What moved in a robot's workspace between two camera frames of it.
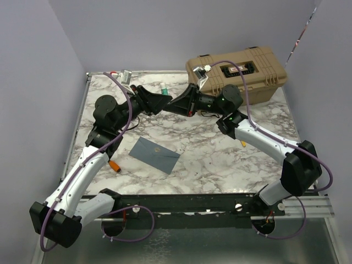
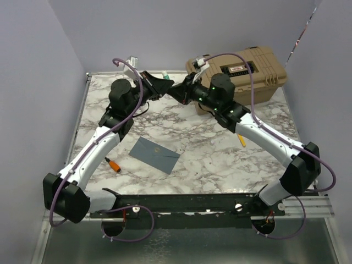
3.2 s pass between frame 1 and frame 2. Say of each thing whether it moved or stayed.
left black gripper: moved
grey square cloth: stayed
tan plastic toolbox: stayed
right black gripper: moved
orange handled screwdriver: stayed
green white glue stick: moved
